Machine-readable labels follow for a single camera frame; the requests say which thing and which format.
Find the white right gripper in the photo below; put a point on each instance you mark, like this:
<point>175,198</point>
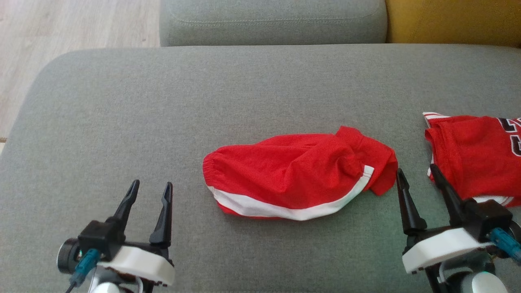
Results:
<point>439,248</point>

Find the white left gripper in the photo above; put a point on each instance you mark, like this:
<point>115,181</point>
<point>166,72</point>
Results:
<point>138,264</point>

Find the red jersey shirt white trim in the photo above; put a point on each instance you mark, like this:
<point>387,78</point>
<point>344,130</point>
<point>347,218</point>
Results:
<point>472,154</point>

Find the red shorts white stripe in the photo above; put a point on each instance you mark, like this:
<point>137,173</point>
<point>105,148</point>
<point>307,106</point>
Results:
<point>293,171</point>

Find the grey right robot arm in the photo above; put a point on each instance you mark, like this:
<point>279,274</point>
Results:
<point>480,285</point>

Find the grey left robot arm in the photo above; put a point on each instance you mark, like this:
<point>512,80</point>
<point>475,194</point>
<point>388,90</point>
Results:
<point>103,288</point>

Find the large grey sofa ottoman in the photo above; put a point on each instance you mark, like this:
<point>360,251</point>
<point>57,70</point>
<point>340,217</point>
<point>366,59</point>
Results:
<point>203,101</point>

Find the yellow sofa backrest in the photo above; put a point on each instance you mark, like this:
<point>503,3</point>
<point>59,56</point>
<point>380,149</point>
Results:
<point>452,20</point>

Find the grey sofa seat cushion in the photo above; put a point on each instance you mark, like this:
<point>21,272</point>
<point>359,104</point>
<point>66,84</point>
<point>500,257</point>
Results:
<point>272,20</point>

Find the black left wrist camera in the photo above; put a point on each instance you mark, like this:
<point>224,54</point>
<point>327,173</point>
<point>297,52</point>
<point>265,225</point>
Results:
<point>99,238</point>

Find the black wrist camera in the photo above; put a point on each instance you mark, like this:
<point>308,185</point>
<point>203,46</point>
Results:
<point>488,217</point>
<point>99,238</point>

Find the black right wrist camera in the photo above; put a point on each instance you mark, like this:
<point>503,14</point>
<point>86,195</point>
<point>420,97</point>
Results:
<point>488,217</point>

